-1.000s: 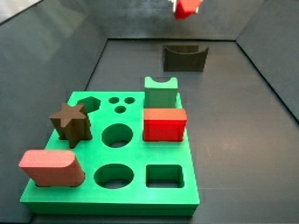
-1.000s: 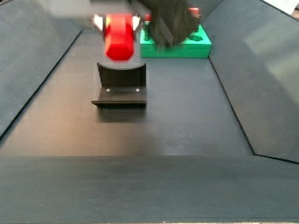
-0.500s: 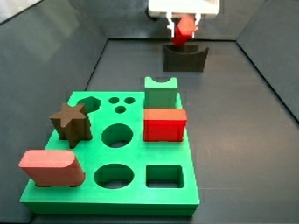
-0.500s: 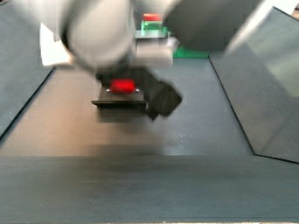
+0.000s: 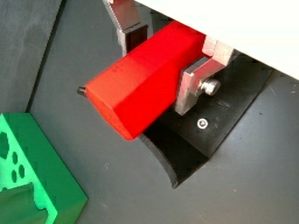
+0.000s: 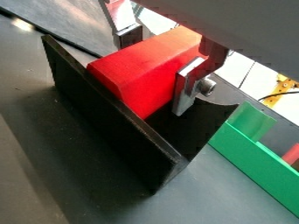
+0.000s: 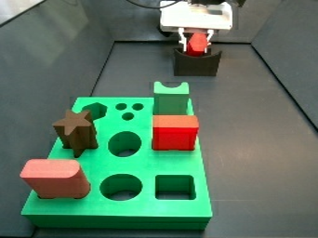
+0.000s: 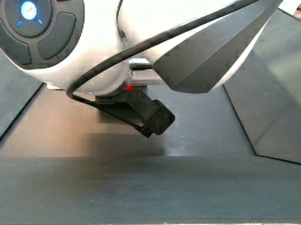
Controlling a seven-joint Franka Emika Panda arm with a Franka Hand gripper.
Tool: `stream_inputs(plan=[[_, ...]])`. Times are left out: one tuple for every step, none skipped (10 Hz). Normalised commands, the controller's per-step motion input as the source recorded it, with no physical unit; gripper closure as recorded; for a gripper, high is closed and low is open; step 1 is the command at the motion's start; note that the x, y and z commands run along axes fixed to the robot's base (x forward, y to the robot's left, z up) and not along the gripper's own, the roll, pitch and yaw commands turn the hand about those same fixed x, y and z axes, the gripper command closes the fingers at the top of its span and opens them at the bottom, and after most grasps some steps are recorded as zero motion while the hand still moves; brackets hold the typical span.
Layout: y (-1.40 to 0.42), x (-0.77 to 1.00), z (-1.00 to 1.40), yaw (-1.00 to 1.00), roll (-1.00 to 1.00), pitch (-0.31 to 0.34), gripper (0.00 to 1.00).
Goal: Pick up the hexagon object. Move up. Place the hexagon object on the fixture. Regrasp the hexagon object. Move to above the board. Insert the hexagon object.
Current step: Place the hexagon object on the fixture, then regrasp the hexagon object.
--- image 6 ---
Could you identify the green notched block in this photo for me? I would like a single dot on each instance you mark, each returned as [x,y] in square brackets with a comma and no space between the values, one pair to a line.
[251,121]

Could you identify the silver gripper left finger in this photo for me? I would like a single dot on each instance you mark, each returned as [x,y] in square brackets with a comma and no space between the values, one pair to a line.
[127,30]

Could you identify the red square block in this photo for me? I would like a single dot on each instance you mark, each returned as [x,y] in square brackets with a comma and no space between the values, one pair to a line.
[291,156]

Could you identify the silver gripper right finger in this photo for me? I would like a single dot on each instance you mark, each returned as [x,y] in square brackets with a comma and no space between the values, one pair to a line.
[191,77]

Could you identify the black curved cradle stand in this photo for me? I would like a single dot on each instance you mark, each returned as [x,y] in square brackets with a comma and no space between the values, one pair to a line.
[156,146]

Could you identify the red hexagon prism block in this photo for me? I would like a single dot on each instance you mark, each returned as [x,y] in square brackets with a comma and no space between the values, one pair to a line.
[139,72]

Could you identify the green shape sorter board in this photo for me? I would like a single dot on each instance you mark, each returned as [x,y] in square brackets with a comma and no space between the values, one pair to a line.
[263,166]

